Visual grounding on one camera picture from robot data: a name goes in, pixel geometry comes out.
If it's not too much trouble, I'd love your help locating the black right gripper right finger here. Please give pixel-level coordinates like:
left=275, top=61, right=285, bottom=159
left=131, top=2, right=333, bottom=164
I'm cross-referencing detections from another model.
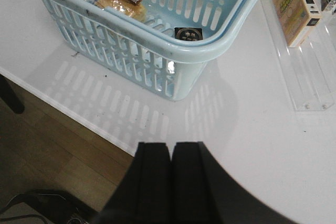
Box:
left=172, top=142, right=293, bottom=223

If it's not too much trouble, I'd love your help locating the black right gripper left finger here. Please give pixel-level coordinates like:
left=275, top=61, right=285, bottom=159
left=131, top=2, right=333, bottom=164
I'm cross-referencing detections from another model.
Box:
left=97, top=142, right=171, bottom=223

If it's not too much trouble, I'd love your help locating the black tissue pack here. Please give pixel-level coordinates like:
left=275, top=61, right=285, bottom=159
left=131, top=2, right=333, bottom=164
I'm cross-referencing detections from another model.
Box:
left=174, top=27, right=203, bottom=41

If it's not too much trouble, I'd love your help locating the light blue plastic basket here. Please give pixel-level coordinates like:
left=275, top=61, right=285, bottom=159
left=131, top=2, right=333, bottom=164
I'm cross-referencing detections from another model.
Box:
left=42, top=0, right=258, bottom=101

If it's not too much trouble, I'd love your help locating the beige tissue box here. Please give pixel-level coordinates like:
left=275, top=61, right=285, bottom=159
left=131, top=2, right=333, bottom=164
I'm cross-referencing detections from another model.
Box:
left=272, top=0, right=322, bottom=48

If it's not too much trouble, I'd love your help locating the clear acrylic right display shelf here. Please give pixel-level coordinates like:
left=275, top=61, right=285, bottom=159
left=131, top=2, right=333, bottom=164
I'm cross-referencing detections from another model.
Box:
left=261, top=0, right=335, bottom=111

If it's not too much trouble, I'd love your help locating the black cable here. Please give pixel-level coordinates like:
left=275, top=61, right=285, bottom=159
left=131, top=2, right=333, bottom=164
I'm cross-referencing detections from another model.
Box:
left=0, top=188, right=100, bottom=224

